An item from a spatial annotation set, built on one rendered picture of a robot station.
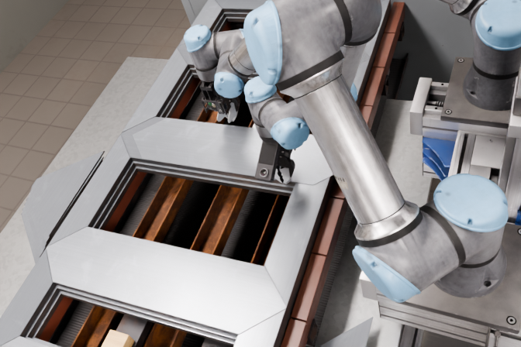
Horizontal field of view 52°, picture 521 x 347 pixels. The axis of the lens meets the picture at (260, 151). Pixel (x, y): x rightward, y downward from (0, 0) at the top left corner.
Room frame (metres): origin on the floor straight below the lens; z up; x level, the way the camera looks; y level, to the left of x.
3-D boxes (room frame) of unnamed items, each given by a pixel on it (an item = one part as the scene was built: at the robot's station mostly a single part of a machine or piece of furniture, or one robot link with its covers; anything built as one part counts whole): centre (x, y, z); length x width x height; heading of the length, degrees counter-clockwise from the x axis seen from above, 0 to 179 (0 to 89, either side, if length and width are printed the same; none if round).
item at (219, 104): (1.23, 0.06, 1.02); 0.09 x 0.08 x 0.12; 146
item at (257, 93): (0.95, -0.05, 1.17); 0.09 x 0.08 x 0.11; 14
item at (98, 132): (1.39, 0.63, 0.74); 1.20 x 0.26 x 0.03; 146
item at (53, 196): (1.27, 0.72, 0.77); 0.45 x 0.20 x 0.04; 146
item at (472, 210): (0.46, -0.30, 1.20); 0.13 x 0.12 x 0.14; 104
